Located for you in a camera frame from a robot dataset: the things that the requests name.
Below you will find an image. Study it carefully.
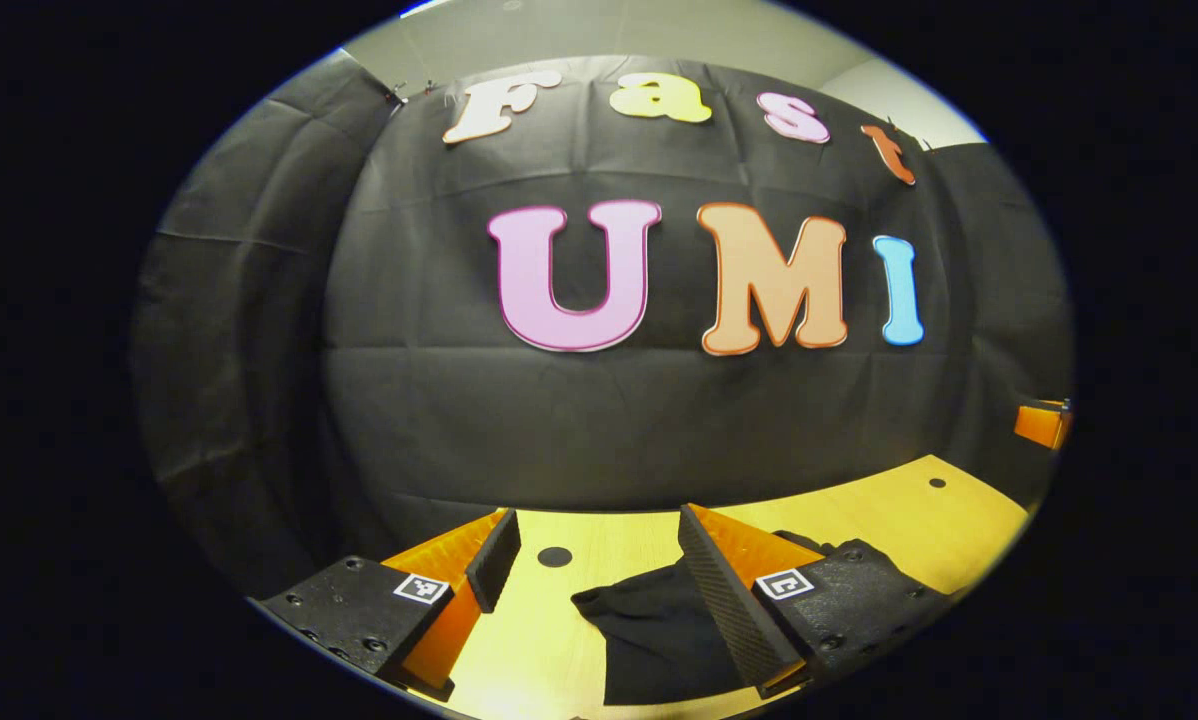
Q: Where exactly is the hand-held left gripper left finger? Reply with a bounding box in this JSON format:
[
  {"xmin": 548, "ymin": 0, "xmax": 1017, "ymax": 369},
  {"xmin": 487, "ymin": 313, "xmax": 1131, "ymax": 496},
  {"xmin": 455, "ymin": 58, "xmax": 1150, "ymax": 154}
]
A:
[{"xmin": 259, "ymin": 508, "xmax": 522, "ymax": 701}]

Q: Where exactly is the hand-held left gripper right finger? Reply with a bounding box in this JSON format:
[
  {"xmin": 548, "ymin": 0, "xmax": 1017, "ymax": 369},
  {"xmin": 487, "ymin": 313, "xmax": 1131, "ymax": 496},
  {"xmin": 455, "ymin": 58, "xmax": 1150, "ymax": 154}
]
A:
[{"xmin": 677, "ymin": 502, "xmax": 955, "ymax": 699}]

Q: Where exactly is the black backdrop cloth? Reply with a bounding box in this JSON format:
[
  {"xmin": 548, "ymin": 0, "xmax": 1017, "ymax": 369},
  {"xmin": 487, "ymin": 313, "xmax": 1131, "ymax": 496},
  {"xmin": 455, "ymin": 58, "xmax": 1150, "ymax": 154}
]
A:
[{"xmin": 129, "ymin": 50, "xmax": 1075, "ymax": 601}]

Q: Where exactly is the black button jacket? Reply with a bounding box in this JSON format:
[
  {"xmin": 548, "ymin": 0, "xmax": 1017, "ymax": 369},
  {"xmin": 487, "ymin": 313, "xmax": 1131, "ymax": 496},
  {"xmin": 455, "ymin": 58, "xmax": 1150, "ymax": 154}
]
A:
[{"xmin": 571, "ymin": 530, "xmax": 840, "ymax": 707}]

